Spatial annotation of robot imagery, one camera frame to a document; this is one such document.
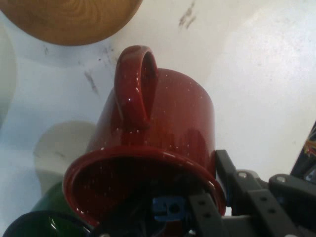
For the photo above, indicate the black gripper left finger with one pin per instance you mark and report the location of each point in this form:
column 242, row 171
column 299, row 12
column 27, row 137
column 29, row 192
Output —
column 207, row 217

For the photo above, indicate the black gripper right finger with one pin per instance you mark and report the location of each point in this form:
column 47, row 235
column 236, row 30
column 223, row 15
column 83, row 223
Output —
column 261, row 205

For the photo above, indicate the red speckled enamel mug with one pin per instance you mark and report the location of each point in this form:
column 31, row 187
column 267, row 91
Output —
column 172, row 111

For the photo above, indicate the dark green enamel mug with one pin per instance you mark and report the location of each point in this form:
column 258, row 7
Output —
column 51, row 200

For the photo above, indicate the brown wooden mug tree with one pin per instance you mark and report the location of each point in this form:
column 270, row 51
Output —
column 61, row 19

